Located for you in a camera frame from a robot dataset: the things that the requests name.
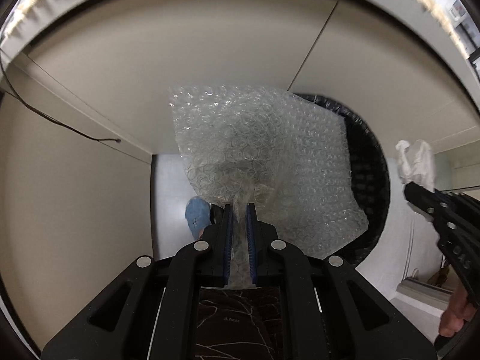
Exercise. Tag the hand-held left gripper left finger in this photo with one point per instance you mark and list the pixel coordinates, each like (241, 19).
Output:
(227, 247)

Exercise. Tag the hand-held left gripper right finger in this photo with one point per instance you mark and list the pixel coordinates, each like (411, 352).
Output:
(251, 247)

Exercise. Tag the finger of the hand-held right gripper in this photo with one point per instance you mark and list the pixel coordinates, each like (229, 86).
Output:
(420, 195)
(465, 202)

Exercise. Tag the white tissue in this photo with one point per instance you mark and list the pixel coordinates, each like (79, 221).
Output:
(416, 161)

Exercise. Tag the black trash bin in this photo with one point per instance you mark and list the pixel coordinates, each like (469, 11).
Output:
(369, 180)

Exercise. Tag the clear bubble wrap sheet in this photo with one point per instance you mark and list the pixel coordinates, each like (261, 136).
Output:
(262, 150)

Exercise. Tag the person's right hand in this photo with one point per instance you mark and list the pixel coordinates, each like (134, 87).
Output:
(455, 315)

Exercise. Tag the blue shoe cover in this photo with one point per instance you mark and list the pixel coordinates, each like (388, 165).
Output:
(197, 213)

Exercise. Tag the beige counter cabinet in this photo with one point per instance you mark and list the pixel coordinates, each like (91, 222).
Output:
(75, 202)

